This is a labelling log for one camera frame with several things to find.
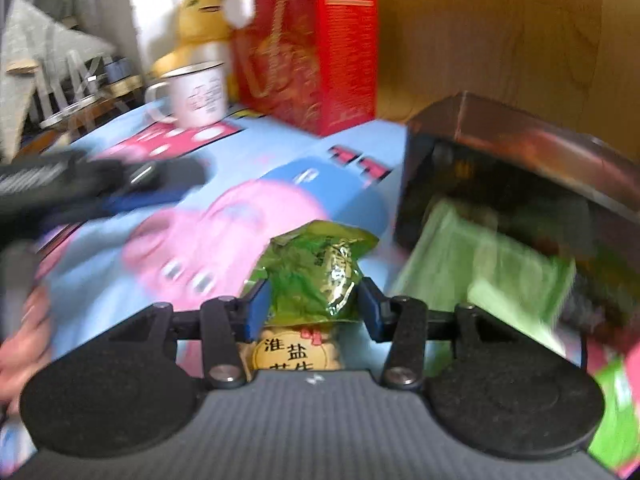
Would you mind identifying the yellow peanut packet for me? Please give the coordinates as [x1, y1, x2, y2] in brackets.
[238, 325, 343, 379]

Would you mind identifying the light green snack packet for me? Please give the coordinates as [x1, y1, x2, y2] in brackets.
[390, 200, 576, 356]

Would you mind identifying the green gold foil packet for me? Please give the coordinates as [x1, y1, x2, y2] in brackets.
[245, 220, 378, 326]

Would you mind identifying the bright green snack pack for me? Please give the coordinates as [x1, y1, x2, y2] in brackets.
[588, 359, 639, 478]

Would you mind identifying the person's left hand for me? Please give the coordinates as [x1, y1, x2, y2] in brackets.
[1, 285, 51, 415]

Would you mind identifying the white enamel mug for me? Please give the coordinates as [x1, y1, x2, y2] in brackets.
[144, 62, 229, 129]

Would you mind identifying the yellow plush toy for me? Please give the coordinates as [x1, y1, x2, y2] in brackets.
[151, 0, 239, 103]

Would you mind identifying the black sheep-print box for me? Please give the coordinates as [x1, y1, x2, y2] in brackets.
[394, 92, 639, 352]

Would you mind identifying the red gift box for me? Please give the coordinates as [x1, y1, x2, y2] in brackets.
[232, 0, 378, 136]

